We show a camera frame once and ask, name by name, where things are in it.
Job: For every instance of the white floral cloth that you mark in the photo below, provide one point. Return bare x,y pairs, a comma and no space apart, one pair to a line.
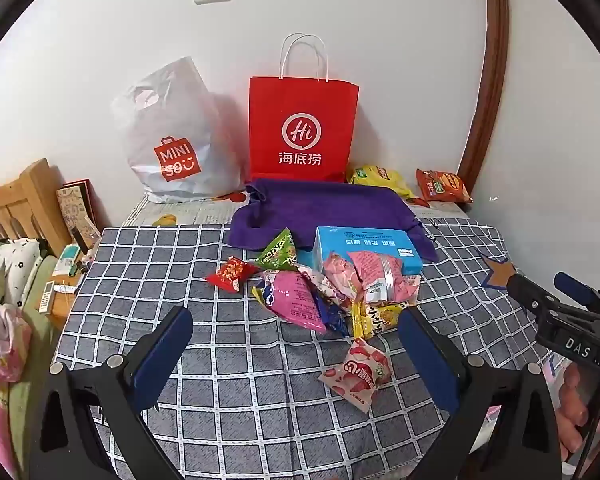
7,265

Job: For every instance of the white pink patterned packet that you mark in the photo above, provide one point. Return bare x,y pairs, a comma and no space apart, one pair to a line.
325,287

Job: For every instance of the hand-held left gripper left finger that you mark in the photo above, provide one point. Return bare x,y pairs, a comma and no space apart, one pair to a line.
162,355

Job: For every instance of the brown wooden door frame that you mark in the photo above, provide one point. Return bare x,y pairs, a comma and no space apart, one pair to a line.
495,60

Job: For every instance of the person's right hand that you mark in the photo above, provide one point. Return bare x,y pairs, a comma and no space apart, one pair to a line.
575,405

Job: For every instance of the red bordered book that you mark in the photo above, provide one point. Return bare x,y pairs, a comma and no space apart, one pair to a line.
75,210

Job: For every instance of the wooden nightstand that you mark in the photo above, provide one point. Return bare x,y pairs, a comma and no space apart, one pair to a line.
62,307

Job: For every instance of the red candy packet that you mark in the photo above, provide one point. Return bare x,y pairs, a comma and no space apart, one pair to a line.
230,275

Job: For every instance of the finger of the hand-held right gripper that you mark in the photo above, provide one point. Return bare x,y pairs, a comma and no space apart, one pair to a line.
527,287
577,290

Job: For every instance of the red paper bag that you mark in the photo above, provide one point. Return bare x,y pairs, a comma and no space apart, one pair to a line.
305,110

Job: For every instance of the yellow chip bag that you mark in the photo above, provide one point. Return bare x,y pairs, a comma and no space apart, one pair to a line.
380,177

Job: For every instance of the pale pink strawberry packet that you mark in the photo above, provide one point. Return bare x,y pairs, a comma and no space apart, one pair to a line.
355,370

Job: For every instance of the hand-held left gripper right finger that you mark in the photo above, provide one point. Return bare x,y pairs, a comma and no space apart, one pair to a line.
425,355

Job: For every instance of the yellow snack packet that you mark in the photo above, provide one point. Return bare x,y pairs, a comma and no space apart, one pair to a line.
380,317

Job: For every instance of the green triangular snack packet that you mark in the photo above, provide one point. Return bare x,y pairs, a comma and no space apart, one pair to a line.
277,252

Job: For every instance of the blue cookie packet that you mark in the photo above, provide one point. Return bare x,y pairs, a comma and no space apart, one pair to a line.
332,317

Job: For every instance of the pink plastic bag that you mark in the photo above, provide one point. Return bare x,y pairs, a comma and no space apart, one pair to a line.
0,350

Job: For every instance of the orange chip bag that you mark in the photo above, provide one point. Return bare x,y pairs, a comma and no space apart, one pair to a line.
442,185

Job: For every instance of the magenta snack packet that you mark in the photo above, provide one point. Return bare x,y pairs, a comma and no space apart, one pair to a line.
295,300

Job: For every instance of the teal white box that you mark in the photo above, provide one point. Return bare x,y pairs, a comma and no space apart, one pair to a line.
67,257

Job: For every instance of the light green cloth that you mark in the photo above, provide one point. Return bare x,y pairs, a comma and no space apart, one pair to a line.
35,340

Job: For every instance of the grey checkered blanket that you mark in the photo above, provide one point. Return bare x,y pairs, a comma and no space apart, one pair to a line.
230,410

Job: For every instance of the pink ribbed snack packet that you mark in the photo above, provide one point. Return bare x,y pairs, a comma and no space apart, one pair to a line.
385,275

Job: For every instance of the white plastic bag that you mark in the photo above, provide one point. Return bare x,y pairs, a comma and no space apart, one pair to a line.
180,125

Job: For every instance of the wooden headboard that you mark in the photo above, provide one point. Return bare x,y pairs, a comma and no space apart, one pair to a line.
25,195

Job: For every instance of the purple towel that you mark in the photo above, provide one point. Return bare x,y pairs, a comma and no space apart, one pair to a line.
330,205

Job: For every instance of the white remote control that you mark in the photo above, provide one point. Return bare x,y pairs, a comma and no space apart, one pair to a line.
46,296

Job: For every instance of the light blue tissue pack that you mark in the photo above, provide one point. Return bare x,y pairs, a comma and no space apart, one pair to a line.
360,242

